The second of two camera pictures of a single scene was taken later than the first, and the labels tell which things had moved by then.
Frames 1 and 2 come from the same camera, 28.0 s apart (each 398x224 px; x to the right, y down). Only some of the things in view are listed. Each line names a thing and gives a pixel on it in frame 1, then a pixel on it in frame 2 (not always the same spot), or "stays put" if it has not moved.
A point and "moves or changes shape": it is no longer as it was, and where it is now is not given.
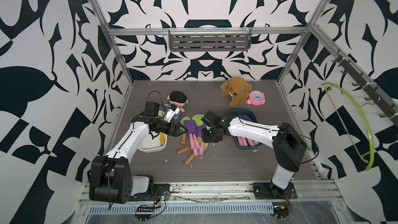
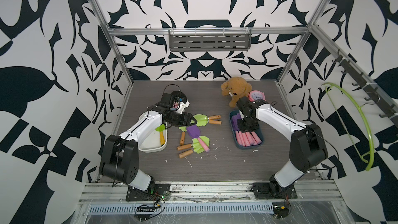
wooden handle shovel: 189,159 to 198,150
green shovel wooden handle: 182,122 stays put
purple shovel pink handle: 244,141 moves or changes shape
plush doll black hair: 179,99 stays put
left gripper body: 165,127 to 179,120
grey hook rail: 388,109 stays put
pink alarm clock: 256,97 stays put
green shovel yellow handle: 162,141 stays put
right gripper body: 209,134 to 245,125
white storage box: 150,143 stays put
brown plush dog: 238,88 stays put
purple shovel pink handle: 190,126 to 245,139
